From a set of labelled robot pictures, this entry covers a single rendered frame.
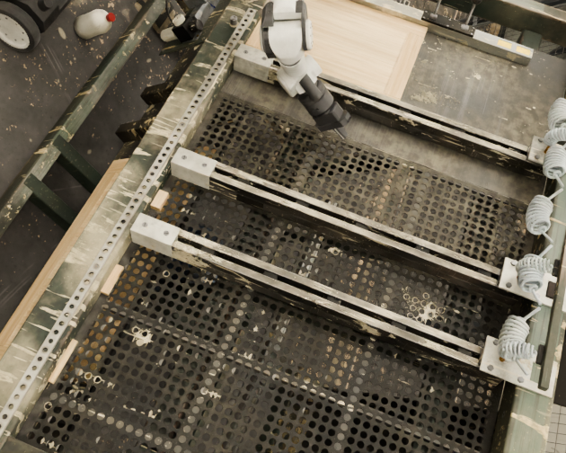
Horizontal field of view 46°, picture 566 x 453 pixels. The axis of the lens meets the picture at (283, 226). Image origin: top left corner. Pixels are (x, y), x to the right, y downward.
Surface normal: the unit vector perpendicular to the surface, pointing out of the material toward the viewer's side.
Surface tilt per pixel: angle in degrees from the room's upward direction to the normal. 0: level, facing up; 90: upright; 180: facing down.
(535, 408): 51
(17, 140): 0
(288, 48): 69
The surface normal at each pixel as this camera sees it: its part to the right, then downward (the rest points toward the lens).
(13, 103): 0.79, -0.04
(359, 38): 0.11, -0.50
